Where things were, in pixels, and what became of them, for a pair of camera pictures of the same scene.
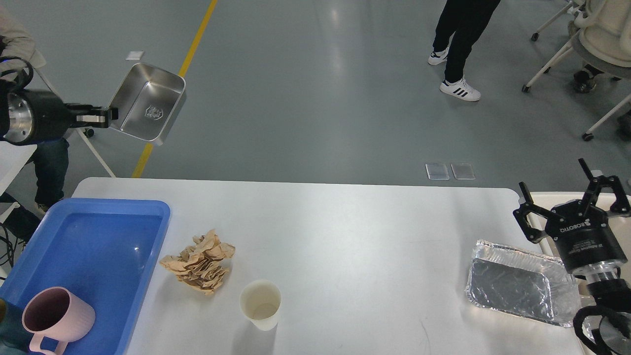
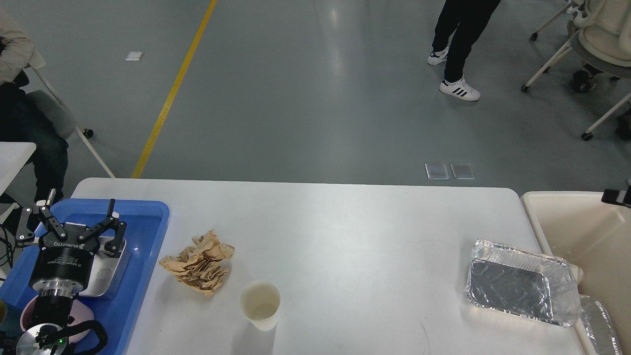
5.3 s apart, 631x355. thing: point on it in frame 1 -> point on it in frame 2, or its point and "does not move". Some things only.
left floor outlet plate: x=437 y=171 does not move
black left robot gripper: x=37 y=117 -> x=61 y=267
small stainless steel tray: x=149 y=102 -> x=104 y=268
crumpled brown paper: x=200 y=265 does not move
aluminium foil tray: x=529 y=284 does not move
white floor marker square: x=134 y=55 does not move
